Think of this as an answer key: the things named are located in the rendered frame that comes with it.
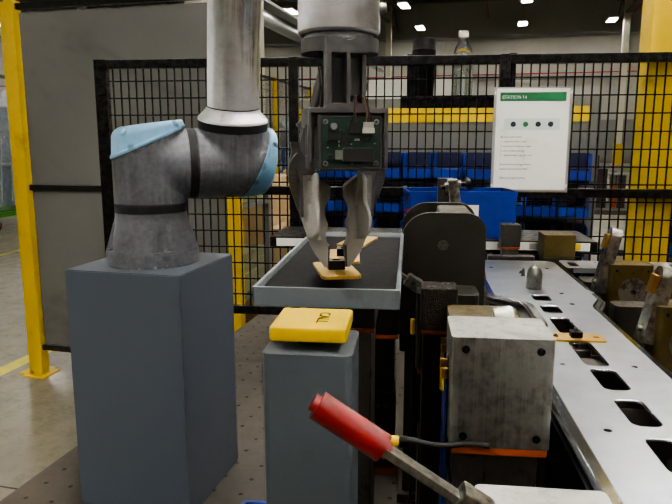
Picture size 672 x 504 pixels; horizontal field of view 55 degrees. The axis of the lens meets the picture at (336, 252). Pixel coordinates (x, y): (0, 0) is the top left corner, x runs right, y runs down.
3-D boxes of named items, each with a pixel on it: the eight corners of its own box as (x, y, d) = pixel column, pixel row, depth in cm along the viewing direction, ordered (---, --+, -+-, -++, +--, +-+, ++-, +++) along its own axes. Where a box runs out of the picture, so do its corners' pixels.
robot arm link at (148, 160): (111, 200, 110) (106, 119, 108) (191, 198, 115) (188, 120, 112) (113, 207, 99) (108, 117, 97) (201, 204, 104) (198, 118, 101)
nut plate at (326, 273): (362, 278, 61) (362, 266, 61) (322, 279, 60) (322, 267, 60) (347, 263, 69) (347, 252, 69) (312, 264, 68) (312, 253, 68)
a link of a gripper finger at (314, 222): (301, 275, 59) (308, 174, 57) (296, 263, 64) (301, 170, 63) (335, 276, 59) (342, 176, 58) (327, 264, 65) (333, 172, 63)
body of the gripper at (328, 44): (304, 177, 55) (303, 30, 53) (295, 171, 64) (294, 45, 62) (391, 176, 56) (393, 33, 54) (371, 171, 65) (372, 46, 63)
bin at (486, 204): (517, 238, 180) (519, 191, 177) (407, 238, 180) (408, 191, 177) (501, 230, 196) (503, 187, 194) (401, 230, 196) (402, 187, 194)
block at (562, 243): (567, 369, 171) (576, 235, 165) (536, 368, 172) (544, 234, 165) (560, 359, 179) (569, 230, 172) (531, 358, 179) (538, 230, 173)
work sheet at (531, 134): (567, 192, 193) (573, 86, 188) (490, 191, 195) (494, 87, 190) (565, 192, 195) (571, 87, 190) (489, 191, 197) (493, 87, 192)
